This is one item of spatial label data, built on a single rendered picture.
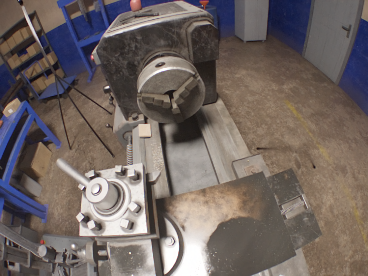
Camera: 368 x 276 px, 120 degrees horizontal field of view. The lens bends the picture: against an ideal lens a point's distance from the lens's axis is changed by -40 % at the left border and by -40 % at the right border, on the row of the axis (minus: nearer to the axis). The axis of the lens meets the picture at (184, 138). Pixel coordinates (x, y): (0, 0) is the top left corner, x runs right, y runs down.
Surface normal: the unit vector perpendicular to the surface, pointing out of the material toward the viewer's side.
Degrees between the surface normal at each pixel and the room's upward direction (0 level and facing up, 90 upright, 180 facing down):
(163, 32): 90
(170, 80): 90
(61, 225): 0
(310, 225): 0
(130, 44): 90
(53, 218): 0
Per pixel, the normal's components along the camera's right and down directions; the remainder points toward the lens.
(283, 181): -0.13, -0.62
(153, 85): 0.20, 0.75
